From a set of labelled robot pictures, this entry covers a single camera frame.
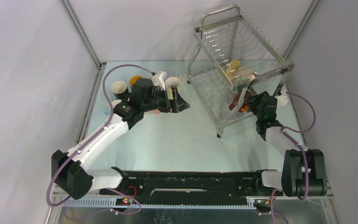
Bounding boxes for aluminium frame post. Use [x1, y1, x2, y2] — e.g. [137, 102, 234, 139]
[282, 0, 321, 59]
[59, 0, 102, 69]

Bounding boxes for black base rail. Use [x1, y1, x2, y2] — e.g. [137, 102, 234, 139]
[86, 168, 291, 207]

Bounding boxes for aluminium frame post left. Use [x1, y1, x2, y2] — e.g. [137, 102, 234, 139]
[59, 0, 102, 69]

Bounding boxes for blue patterned mug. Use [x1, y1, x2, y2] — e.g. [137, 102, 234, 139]
[129, 75, 143, 87]

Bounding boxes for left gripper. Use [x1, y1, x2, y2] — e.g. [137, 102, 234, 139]
[142, 86, 189, 113]

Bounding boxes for light blue mug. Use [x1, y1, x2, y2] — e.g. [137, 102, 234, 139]
[104, 99, 122, 115]

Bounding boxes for aluminium frame post right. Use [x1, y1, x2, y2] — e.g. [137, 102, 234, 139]
[282, 0, 321, 59]

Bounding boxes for metal dish rack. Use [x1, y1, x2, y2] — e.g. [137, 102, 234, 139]
[187, 4, 294, 138]

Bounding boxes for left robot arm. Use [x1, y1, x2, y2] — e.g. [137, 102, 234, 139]
[51, 78, 190, 200]

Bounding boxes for orange yellow cup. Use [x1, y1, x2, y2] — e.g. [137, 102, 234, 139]
[226, 60, 241, 79]

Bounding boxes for beige cup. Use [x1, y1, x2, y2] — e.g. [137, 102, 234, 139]
[231, 66, 254, 86]

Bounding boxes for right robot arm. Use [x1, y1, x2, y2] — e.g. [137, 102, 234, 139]
[247, 91, 328, 200]

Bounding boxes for dark red mug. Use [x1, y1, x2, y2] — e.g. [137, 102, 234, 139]
[228, 90, 254, 114]

